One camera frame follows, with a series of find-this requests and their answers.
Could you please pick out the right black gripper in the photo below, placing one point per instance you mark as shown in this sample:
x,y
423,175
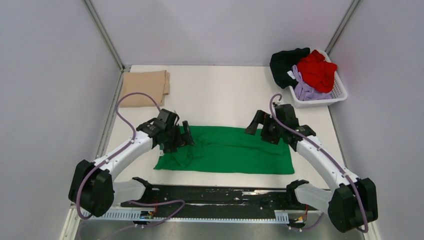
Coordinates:
x,y
261,117

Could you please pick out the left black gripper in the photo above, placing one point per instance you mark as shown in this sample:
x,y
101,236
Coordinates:
x,y
170,147

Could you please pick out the green t shirt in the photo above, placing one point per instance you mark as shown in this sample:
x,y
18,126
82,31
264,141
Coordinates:
x,y
223,149

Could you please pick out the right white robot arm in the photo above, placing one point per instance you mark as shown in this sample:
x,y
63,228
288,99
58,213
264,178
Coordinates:
x,y
306,143

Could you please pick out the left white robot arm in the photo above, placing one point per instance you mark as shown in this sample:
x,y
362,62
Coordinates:
x,y
94,187

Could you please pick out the lilac t shirt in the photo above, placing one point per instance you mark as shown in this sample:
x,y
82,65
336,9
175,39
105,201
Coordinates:
x,y
305,92

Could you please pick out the black t shirt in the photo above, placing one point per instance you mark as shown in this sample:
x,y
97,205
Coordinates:
x,y
281,64

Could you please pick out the folded beige t shirt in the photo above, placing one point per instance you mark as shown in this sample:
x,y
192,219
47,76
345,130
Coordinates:
x,y
150,89

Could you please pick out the red t shirt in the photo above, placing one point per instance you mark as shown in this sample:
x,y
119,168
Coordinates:
x,y
317,72

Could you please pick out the white laundry basket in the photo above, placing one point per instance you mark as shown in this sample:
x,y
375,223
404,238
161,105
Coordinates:
x,y
338,92

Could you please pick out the aluminium frame rail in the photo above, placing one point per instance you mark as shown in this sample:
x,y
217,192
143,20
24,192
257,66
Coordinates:
x,y
344,203

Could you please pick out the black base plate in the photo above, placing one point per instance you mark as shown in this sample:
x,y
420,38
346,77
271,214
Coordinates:
x,y
225,202

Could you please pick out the white slotted cable duct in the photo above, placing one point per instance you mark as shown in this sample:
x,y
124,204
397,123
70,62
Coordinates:
x,y
138,215

